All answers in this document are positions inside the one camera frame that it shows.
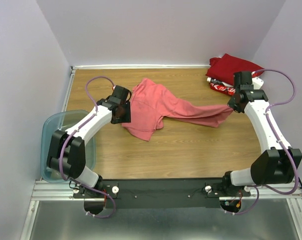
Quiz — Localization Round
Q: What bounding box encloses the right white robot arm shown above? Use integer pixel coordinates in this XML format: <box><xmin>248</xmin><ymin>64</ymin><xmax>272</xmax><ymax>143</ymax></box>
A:
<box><xmin>221</xmin><ymin>71</ymin><xmax>302</xmax><ymax>196</ymax></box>

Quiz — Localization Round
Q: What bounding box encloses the pink t-shirt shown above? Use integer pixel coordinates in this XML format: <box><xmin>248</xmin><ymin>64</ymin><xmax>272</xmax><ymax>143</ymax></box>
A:
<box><xmin>121</xmin><ymin>78</ymin><xmax>233</xmax><ymax>142</ymax></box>

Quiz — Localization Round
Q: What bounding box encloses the folded red white printed t-shirt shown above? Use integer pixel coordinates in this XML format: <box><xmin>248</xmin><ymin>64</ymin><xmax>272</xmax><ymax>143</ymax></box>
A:
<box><xmin>207</xmin><ymin>77</ymin><xmax>236</xmax><ymax>96</ymax></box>

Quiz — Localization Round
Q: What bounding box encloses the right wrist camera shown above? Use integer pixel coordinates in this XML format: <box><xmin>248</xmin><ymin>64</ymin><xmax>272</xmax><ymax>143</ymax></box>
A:
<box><xmin>252</xmin><ymin>71</ymin><xmax>264</xmax><ymax>90</ymax></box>

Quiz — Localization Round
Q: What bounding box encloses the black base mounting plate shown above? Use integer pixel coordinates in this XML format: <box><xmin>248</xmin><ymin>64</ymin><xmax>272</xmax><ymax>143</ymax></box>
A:
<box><xmin>73</xmin><ymin>177</ymin><xmax>251</xmax><ymax>210</ymax></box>

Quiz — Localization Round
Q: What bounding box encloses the folded dark red t-shirt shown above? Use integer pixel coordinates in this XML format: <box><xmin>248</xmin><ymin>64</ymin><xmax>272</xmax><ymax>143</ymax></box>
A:
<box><xmin>206</xmin><ymin>53</ymin><xmax>263</xmax><ymax>85</ymax></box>

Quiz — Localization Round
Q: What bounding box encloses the blue plastic bin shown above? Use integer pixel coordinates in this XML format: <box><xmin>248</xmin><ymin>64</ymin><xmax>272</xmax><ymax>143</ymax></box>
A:
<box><xmin>40</xmin><ymin>110</ymin><xmax>88</xmax><ymax>183</ymax></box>

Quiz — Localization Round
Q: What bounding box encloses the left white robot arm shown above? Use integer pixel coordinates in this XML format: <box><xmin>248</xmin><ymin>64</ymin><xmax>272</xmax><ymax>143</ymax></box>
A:
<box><xmin>46</xmin><ymin>85</ymin><xmax>132</xmax><ymax>198</ymax></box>

